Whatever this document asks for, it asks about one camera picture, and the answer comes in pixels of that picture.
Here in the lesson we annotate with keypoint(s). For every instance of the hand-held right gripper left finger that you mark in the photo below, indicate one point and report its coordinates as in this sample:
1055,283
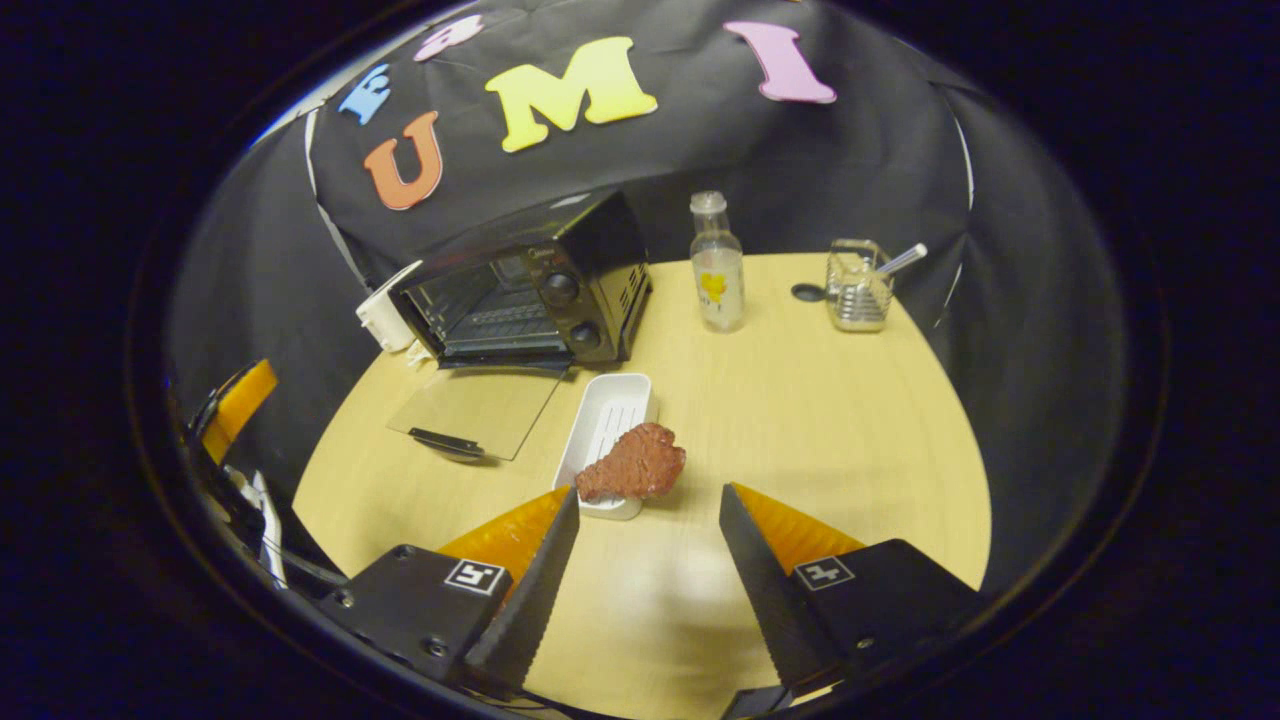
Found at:
530,600

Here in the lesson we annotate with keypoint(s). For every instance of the black round bottle cap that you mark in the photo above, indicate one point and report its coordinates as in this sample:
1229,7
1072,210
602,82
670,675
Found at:
808,293

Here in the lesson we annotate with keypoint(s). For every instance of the brown meat piece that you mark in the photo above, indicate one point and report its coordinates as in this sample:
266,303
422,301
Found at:
635,465

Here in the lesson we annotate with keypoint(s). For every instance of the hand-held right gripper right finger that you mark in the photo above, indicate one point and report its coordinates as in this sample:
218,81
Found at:
765,590

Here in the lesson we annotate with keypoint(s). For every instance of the white rectangular tray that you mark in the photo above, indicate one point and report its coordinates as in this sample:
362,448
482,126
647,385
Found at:
610,410

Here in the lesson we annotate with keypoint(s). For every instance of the white toaster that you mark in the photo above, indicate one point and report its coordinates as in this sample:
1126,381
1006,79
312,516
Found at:
385,315

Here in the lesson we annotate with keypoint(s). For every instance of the clear ribbed utensil holder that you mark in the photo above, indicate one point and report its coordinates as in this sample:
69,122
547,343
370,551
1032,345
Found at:
858,295

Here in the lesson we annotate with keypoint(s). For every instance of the black backdrop cloth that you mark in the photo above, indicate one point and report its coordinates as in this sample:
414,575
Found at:
860,170

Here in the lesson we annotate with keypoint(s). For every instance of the clear glass bottle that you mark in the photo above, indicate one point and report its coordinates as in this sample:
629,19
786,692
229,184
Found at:
717,270

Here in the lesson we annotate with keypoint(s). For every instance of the black electric oven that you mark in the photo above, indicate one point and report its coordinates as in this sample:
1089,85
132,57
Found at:
600,260

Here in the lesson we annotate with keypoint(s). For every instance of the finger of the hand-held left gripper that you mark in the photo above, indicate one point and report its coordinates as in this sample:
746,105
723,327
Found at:
240,405

